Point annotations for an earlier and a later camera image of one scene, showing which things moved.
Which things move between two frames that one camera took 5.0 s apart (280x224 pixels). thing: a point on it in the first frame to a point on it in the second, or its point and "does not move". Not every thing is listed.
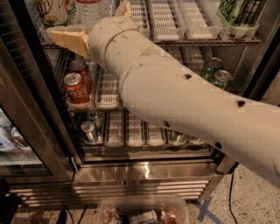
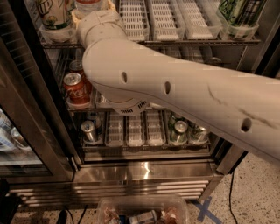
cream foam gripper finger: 123,10 to 111,5
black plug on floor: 62,217 does not move
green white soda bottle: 57,13 does not move
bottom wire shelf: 137,147 does not move
